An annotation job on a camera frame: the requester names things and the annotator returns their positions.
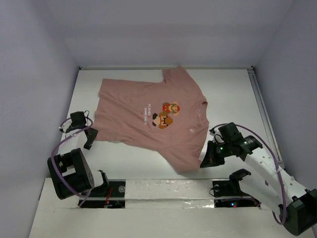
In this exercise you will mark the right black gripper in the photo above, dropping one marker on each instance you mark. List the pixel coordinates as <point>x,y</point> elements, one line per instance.
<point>210,159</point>

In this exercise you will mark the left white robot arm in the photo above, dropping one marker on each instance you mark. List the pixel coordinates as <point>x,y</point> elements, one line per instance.
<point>68,167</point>

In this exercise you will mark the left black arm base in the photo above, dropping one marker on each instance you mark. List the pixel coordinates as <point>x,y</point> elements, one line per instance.
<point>109,198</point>

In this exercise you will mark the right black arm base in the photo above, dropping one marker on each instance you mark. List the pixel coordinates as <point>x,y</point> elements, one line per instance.
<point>229,191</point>

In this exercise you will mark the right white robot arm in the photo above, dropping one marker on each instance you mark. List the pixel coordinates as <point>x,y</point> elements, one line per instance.
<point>292,204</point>

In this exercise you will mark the aluminium rail right edge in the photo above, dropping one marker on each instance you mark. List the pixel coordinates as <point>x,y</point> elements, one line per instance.
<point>264,115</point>

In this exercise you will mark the pink printed t-shirt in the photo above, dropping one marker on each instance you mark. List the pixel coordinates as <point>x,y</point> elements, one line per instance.
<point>168,117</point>

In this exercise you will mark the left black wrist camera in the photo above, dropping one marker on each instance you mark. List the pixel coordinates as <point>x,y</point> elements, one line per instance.
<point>77,117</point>

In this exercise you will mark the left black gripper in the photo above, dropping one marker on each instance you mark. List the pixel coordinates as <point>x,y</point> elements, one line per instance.
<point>92,136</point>

